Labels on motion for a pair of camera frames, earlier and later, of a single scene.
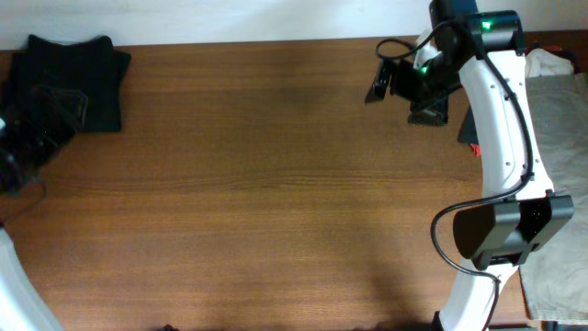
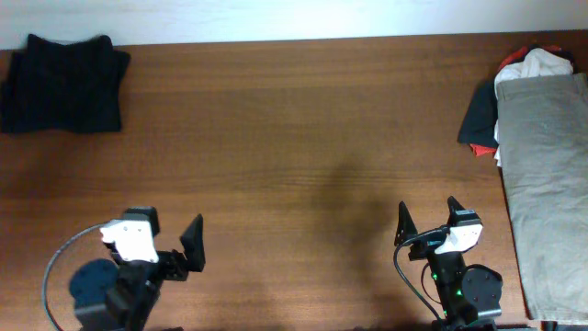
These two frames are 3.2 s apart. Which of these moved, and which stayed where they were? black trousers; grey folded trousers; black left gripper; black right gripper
Moved: black right gripper; black left gripper
Stayed: black trousers; grey folded trousers
